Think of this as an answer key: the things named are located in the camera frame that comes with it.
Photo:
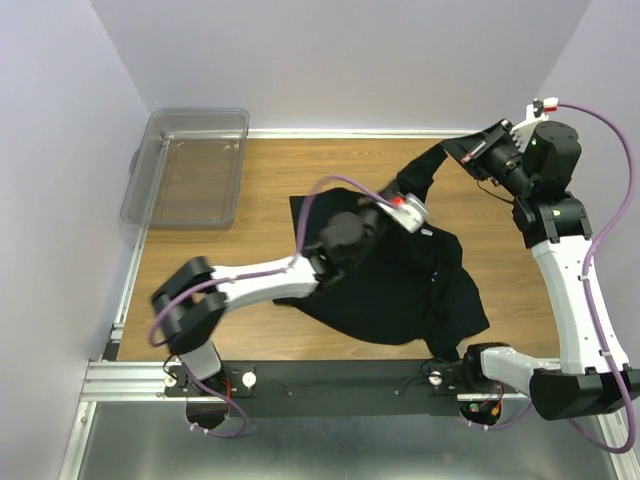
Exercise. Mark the aluminium frame rail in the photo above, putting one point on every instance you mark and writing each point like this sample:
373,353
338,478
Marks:
132,430

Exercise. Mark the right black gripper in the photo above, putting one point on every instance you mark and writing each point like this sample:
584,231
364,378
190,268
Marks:
472,149

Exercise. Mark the clear plastic bin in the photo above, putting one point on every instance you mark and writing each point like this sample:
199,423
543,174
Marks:
186,173

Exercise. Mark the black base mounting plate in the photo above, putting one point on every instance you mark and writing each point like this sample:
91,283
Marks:
264,389

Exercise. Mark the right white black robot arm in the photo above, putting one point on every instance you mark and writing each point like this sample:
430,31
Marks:
534,162

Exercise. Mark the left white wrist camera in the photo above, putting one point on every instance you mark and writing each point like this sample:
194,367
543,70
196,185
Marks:
409,212

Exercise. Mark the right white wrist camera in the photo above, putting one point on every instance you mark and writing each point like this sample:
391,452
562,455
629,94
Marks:
536,112

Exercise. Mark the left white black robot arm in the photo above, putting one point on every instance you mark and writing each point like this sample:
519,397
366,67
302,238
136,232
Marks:
189,306

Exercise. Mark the black t shirt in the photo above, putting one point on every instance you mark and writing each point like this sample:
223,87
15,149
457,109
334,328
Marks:
412,286

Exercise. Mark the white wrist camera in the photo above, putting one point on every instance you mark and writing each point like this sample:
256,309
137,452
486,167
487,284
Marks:
409,212
536,112

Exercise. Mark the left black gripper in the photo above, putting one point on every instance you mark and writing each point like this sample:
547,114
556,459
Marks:
374,206

